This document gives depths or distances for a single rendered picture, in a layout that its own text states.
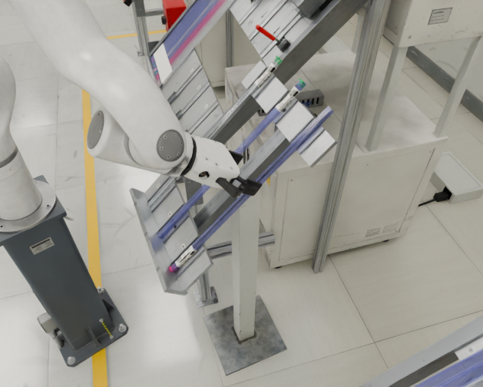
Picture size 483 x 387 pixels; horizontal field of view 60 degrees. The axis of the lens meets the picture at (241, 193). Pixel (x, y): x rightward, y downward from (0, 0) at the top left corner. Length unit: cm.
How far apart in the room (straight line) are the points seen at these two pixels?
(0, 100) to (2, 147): 11
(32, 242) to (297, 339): 101
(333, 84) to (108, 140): 131
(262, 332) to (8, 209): 101
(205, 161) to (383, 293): 131
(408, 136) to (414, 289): 68
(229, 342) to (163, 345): 25
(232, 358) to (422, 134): 107
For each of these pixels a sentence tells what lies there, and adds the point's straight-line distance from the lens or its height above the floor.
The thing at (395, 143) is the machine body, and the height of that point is 62.
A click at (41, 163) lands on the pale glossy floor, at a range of 257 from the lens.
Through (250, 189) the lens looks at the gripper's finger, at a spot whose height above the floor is 98.
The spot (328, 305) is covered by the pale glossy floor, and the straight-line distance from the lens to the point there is 180.
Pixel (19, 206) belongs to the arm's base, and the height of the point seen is 75.
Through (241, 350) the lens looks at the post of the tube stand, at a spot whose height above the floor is 1.
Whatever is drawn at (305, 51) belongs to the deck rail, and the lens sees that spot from 114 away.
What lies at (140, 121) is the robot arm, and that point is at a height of 120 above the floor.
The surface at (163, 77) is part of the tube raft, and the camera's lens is 160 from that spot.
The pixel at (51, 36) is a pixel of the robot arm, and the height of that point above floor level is 129.
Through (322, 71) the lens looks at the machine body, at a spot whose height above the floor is 62.
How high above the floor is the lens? 154
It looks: 46 degrees down
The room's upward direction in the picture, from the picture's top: straight up
